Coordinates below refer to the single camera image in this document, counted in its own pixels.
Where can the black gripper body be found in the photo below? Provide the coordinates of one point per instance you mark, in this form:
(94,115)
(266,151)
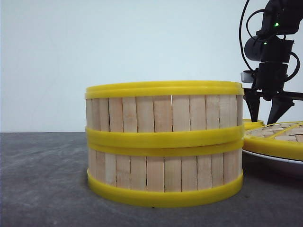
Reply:
(269,80)

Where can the woven bamboo steamer lid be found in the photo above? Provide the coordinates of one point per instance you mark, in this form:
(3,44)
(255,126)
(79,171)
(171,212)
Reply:
(280,139)

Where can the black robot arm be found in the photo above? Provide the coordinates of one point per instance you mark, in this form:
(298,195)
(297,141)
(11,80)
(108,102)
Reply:
(277,62)

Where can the white plate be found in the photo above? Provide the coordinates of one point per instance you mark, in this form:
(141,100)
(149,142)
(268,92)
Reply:
(279,159)

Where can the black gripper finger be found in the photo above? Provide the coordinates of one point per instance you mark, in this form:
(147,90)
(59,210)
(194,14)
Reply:
(279,107)
(253,101)

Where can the bamboo steamer basket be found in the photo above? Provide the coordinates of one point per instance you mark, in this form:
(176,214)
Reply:
(249,125)
(214,173)
(171,118)

